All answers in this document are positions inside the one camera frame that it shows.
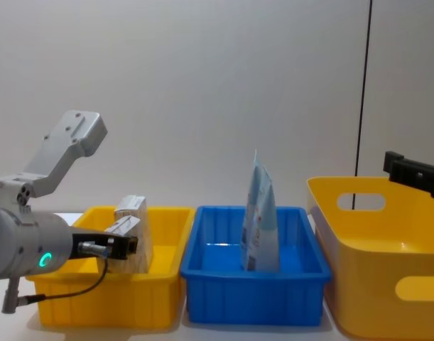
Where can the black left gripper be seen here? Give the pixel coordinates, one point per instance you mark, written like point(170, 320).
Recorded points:
point(92, 236)

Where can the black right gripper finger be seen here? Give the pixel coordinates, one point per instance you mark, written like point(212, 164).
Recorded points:
point(415, 175)

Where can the tan carton with grey top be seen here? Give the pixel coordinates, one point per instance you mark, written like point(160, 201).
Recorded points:
point(144, 238)
point(122, 225)

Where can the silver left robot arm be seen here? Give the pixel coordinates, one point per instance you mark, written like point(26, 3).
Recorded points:
point(21, 238)

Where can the yellow plastic bin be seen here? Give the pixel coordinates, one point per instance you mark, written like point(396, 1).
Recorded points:
point(96, 302)

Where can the blue plastic bin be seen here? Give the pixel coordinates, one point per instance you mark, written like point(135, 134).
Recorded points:
point(252, 298)

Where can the light blue standing pouch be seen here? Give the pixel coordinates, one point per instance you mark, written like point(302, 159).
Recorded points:
point(263, 231)

